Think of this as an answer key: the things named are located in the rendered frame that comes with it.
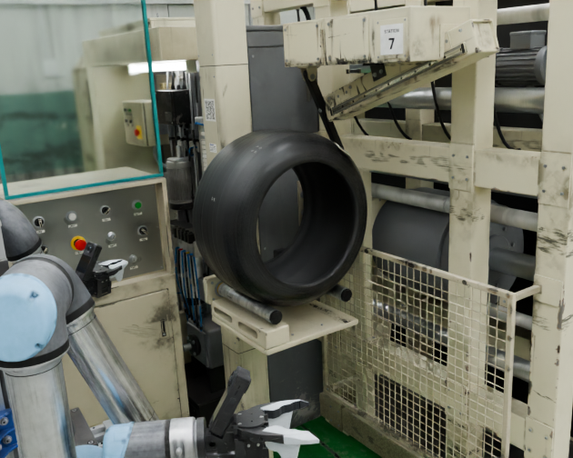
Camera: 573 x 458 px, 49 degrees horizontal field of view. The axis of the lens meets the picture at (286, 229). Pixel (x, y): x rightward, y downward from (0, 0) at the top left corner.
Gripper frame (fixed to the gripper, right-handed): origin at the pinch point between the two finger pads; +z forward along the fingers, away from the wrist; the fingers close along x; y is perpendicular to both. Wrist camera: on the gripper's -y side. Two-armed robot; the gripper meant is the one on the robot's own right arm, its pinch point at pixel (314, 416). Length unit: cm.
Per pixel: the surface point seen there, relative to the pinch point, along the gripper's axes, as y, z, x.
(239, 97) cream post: -64, -8, -114
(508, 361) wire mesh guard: 18, 63, -66
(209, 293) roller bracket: 2, -23, -112
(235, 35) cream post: -84, -8, -111
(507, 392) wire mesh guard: 28, 63, -67
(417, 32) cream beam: -75, 41, -69
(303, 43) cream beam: -80, 14, -109
